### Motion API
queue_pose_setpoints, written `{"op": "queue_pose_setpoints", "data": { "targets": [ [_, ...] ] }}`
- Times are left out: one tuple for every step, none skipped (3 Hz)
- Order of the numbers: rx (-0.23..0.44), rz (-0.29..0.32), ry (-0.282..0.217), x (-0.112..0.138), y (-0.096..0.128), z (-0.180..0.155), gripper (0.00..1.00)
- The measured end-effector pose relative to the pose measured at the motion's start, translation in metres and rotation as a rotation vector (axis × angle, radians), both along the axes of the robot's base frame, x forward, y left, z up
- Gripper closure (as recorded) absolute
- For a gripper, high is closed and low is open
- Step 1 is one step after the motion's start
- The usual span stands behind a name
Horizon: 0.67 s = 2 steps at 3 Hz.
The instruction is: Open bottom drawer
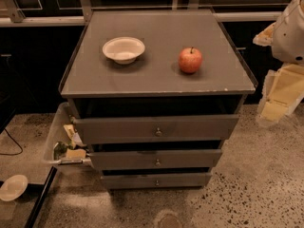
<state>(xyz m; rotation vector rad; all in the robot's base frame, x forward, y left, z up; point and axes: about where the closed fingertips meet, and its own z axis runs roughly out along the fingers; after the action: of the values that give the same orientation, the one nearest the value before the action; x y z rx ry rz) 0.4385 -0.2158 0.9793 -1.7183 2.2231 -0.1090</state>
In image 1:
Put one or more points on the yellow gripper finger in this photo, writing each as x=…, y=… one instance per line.
x=265, y=38

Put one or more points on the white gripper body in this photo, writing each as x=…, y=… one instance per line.
x=290, y=37

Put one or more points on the grey bottom drawer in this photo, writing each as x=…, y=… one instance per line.
x=156, y=181

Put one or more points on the grey drawer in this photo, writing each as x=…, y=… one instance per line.
x=161, y=159
x=155, y=129
x=156, y=181

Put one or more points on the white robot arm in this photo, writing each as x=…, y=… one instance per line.
x=288, y=36

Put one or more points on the grey drawer cabinet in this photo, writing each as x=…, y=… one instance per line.
x=153, y=85

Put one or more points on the grey middle drawer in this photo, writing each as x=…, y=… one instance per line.
x=161, y=159

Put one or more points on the grey top drawer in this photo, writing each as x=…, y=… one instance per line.
x=155, y=129

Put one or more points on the red apple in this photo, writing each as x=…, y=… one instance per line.
x=190, y=60

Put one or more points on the white bowl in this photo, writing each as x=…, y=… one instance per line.
x=123, y=50

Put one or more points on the yellow snack packet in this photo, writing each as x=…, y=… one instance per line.
x=75, y=154

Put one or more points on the clear plastic bin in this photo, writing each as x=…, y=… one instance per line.
x=57, y=134

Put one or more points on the metal railing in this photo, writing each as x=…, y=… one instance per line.
x=80, y=11

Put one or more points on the white plate on floor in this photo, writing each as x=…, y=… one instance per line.
x=13, y=187

